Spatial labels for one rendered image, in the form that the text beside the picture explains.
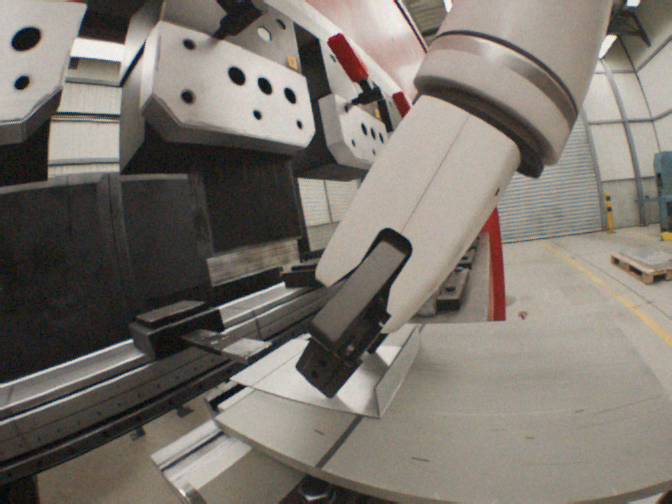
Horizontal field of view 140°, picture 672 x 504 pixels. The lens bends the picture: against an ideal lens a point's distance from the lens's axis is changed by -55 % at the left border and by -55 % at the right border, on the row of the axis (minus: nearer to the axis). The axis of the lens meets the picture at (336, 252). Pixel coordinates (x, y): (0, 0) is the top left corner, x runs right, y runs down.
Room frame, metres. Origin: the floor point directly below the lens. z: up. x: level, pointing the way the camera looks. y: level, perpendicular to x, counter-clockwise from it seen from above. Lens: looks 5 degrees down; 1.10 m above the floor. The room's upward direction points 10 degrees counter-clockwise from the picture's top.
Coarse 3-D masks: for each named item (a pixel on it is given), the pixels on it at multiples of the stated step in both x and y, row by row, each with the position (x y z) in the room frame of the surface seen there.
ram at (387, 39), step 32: (96, 0) 0.11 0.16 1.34; (128, 0) 0.14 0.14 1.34; (320, 0) 0.31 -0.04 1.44; (352, 0) 0.44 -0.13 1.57; (384, 0) 0.77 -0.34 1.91; (320, 32) 0.29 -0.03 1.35; (352, 32) 0.39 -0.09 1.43; (384, 32) 0.60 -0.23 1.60; (384, 64) 0.51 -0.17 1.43; (416, 64) 0.94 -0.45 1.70
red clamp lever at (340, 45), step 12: (336, 36) 0.25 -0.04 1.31; (336, 48) 0.26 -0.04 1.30; (348, 48) 0.26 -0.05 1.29; (348, 60) 0.27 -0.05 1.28; (360, 60) 0.27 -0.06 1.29; (348, 72) 0.28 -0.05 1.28; (360, 72) 0.28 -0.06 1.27; (360, 84) 0.29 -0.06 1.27; (360, 96) 0.31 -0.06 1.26; (372, 96) 0.30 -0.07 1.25; (384, 96) 0.30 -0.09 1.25
